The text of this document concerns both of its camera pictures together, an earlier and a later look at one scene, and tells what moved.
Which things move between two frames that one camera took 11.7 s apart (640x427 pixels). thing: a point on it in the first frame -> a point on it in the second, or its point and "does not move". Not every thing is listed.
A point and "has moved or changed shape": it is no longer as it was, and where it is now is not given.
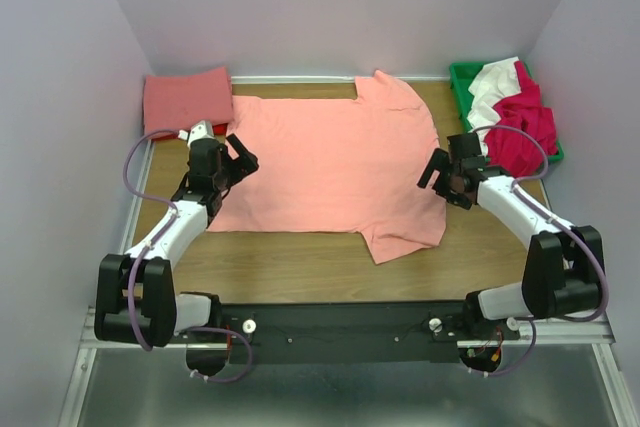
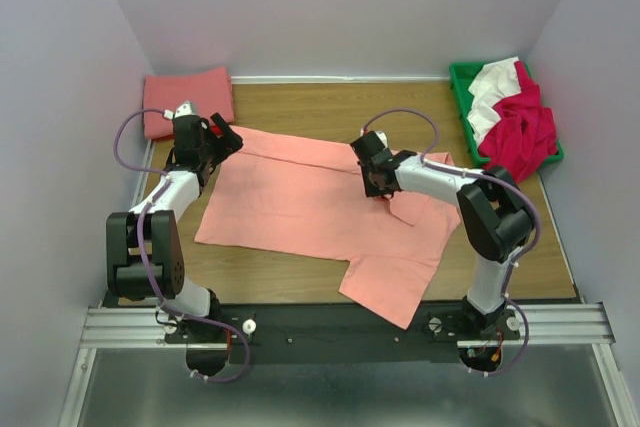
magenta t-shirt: x=515 y=151 does not move
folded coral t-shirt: x=179 y=102 does not move
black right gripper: x=437 y=161 -> x=370 y=190
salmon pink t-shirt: x=347 y=166 has moved or changed shape
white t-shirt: x=493 y=82 does not move
